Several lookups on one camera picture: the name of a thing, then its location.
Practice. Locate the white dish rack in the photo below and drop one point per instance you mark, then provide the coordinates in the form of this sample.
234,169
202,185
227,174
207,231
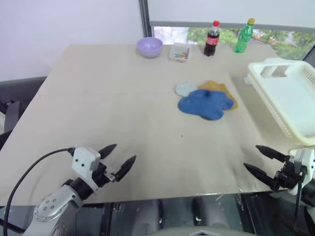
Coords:
283,98

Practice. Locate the blue cloth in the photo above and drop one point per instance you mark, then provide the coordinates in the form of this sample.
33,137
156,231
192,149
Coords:
204,105

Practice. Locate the black chair frame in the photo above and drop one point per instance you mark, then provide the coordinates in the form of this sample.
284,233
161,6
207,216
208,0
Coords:
13,113

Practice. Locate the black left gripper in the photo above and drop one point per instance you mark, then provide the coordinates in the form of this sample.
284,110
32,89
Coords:
101,175

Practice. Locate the grey robot torso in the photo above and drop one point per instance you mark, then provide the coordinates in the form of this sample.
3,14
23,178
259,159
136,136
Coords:
204,232

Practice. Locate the mustard yellow sock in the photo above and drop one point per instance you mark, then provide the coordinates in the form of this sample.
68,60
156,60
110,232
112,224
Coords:
230,94
210,85

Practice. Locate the clear box of coloured clips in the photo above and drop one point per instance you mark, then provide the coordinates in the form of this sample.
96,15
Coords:
179,52

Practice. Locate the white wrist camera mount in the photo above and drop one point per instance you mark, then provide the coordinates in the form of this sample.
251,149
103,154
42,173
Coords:
308,157
83,159

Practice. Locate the light grey cloth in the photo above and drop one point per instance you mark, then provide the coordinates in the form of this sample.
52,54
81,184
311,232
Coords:
183,89

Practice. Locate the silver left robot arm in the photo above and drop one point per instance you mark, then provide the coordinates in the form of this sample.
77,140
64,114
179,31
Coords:
53,205

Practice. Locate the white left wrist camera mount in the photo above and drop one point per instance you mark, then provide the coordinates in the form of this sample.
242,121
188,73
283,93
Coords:
83,159

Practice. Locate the cola bottle with red cap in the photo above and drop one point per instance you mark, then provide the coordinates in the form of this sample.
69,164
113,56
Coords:
211,41

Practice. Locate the green bottle with yellow cap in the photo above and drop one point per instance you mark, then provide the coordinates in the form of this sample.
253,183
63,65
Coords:
243,39

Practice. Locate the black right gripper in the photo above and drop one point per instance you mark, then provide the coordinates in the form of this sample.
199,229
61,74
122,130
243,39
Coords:
286,178

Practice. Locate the purple plastic bowl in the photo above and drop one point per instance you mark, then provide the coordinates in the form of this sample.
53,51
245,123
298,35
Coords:
149,48

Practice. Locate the grey window frame post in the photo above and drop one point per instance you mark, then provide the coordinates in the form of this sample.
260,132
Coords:
144,17

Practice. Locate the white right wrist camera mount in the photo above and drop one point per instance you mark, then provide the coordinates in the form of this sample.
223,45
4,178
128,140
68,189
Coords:
308,157

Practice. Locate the white roller blind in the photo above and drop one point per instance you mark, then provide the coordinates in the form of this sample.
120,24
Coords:
221,11

